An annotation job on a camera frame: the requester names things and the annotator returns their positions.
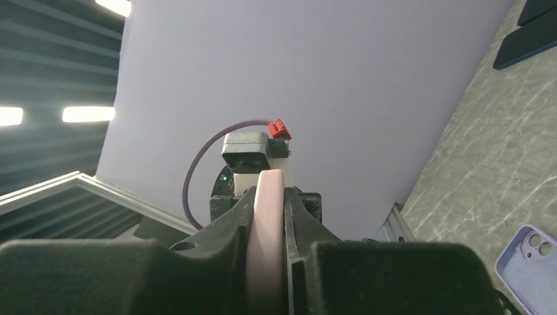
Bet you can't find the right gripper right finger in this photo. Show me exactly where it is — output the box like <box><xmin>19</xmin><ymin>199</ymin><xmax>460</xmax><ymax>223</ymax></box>
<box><xmin>284</xmin><ymin>188</ymin><xmax>507</xmax><ymax>314</ymax></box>

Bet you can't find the ceiling light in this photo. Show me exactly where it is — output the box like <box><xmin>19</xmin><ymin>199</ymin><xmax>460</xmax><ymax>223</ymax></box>
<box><xmin>62</xmin><ymin>106</ymin><xmax>116</xmax><ymax>123</ymax></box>
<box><xmin>95</xmin><ymin>0</ymin><xmax>131</xmax><ymax>18</ymax></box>

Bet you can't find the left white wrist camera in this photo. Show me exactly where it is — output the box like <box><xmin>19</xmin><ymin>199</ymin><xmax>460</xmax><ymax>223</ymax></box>
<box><xmin>221</xmin><ymin>119</ymin><xmax>295</xmax><ymax>198</ymax></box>

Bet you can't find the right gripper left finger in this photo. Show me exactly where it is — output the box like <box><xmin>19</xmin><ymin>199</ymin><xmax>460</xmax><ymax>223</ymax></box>
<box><xmin>1</xmin><ymin>188</ymin><xmax>256</xmax><ymax>314</ymax></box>

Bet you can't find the black phone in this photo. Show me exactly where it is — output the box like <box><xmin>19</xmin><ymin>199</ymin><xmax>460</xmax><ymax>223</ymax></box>
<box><xmin>517</xmin><ymin>0</ymin><xmax>556</xmax><ymax>26</ymax></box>

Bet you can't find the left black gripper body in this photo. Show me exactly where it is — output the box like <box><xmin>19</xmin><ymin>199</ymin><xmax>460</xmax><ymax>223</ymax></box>
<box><xmin>208</xmin><ymin>186</ymin><xmax>323</xmax><ymax>223</ymax></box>

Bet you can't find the blue phone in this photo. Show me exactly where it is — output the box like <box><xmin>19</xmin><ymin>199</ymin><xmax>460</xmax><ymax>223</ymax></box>
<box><xmin>493</xmin><ymin>10</ymin><xmax>556</xmax><ymax>70</ymax></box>

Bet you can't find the ceiling light lower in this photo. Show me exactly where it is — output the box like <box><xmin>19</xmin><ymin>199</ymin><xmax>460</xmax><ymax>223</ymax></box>
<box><xmin>62</xmin><ymin>106</ymin><xmax>116</xmax><ymax>123</ymax></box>

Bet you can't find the ceiling light upper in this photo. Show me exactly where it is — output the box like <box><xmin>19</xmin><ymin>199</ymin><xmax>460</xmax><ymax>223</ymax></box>
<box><xmin>95</xmin><ymin>0</ymin><xmax>131</xmax><ymax>18</ymax></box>

